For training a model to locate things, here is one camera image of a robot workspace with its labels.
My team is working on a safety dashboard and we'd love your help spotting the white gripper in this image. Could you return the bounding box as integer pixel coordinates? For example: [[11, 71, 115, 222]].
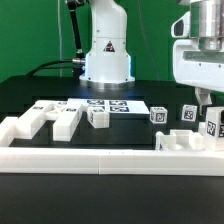
[[171, 12, 224, 110]]

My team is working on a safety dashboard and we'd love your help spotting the white chair seat part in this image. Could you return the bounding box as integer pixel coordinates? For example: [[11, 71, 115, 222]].
[[155, 129, 205, 151]]

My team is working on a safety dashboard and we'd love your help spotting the black cable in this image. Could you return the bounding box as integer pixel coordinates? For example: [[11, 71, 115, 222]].
[[27, 59, 75, 77]]

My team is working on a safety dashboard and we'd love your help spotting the white chair back frame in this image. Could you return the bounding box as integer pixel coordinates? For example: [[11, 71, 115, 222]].
[[15, 100, 83, 142]]

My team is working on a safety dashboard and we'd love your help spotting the white U-shaped fence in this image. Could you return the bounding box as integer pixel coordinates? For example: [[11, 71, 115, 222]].
[[0, 117, 224, 176]]

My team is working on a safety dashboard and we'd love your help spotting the white marker base plate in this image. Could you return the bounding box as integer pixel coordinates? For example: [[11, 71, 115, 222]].
[[68, 98, 149, 114]]

